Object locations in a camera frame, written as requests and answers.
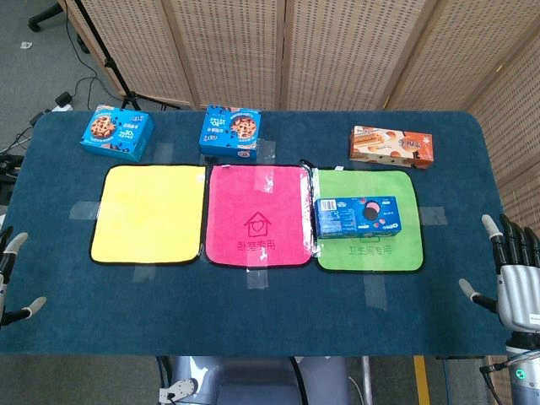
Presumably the dark blue table mat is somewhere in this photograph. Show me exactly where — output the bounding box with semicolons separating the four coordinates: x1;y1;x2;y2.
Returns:
0;108;515;358

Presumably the wooden folding screen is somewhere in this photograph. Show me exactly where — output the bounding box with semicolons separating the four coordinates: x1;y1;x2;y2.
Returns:
58;0;540;246

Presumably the robot torso base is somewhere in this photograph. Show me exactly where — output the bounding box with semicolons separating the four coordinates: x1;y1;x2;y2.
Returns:
158;356;372;405

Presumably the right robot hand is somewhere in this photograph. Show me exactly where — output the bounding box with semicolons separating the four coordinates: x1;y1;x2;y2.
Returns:
458;213;540;333

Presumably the orange snack box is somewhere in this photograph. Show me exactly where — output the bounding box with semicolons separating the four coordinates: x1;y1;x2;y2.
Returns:
348;124;435;170

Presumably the green cloth with print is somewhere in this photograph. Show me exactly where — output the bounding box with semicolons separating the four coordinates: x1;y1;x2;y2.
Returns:
310;168;425;274

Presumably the blue chocolate chip cookie box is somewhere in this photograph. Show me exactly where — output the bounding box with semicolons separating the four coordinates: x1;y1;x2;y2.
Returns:
198;104;262;161
78;104;155;164

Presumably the blue Oreo box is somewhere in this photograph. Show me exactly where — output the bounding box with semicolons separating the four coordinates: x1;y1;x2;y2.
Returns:
314;195;403;240

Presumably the black chair base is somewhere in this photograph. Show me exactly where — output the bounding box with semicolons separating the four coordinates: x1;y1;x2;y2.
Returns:
27;0;90;55

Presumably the black power adapter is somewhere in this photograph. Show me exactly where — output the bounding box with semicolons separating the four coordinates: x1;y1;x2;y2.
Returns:
52;91;73;112

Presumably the yellow cloth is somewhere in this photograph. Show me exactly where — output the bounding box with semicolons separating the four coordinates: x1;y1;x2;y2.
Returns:
89;164;208;267

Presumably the black tripod stand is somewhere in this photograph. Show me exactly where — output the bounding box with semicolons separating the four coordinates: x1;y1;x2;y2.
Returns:
73;0;181;111

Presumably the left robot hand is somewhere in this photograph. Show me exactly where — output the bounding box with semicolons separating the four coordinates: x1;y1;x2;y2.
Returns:
0;226;48;327

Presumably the pink cloth with house print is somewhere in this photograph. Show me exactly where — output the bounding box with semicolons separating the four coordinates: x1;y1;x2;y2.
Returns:
203;163;316;269

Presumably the yellow floor tape strip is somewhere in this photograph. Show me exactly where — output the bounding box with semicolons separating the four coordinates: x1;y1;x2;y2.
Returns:
413;355;432;405

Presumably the black floor cable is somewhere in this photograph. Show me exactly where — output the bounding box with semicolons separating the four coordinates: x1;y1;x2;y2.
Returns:
58;16;111;111

